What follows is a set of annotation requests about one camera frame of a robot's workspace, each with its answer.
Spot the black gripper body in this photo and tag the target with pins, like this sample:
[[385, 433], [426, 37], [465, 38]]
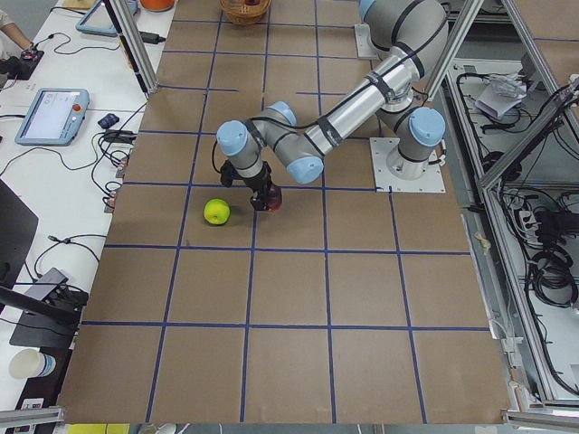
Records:
[[260, 188]]

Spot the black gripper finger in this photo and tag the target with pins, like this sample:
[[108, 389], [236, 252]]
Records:
[[258, 202]]

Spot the red apple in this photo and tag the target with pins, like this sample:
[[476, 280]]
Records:
[[272, 198]]

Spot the green apple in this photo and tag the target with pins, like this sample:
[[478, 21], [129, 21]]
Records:
[[217, 211]]

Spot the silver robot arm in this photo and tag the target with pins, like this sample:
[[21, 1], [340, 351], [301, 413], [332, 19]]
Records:
[[412, 35]]

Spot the woven wicker basket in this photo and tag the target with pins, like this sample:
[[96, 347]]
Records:
[[245, 12]]

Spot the small blue device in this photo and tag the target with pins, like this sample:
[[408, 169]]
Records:
[[108, 121]]

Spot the black power adapter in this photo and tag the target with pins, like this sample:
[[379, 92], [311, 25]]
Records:
[[151, 38]]

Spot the orange round object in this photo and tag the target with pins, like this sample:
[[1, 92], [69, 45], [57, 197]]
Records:
[[158, 6]]

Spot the near teach pendant tablet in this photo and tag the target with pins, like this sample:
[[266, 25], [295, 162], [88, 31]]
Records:
[[54, 118]]

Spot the teach pendant tablet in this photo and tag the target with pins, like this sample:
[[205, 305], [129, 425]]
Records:
[[54, 118], [97, 21]]

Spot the far teach pendant tablet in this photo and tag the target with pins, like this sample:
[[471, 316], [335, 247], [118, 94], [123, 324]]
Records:
[[97, 21]]

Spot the black monitor stand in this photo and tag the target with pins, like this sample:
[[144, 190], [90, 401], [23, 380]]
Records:
[[50, 308]]

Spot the white paper stack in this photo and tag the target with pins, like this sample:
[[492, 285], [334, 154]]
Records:
[[502, 93]]

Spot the white paper cup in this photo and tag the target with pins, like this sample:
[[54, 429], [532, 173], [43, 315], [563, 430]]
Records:
[[30, 363]]

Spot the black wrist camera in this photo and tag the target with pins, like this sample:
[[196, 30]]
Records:
[[228, 174]]

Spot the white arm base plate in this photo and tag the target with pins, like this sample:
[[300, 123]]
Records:
[[394, 174]]

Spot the aluminium frame post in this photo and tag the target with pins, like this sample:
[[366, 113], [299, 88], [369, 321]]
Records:
[[133, 46]]

